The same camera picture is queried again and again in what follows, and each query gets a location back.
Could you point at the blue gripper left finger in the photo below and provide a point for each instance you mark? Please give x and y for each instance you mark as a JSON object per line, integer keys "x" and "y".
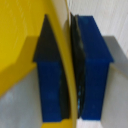
{"x": 50, "y": 86}

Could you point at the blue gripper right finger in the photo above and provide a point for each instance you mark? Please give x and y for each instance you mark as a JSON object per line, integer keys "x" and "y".
{"x": 95, "y": 83}

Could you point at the yellow dish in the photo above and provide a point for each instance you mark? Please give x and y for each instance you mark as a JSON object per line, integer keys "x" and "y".
{"x": 20, "y": 20}

